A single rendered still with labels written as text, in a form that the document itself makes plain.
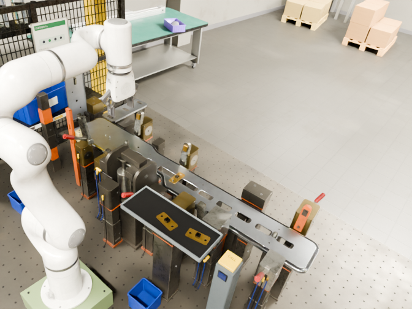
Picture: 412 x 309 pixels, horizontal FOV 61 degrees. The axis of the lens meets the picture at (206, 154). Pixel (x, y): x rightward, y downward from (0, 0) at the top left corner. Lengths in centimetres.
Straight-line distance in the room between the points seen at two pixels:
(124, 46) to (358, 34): 654
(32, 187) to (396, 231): 295
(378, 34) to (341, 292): 604
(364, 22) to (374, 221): 472
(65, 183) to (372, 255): 172
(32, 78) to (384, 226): 301
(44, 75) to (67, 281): 79
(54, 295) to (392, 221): 281
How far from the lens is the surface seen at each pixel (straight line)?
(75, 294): 153
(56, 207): 117
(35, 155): 95
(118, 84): 123
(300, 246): 153
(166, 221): 126
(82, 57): 105
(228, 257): 121
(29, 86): 96
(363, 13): 739
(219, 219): 138
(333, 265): 194
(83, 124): 174
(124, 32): 116
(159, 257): 142
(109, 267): 173
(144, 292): 165
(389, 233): 338
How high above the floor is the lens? 213
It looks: 38 degrees down
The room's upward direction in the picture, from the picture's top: 9 degrees clockwise
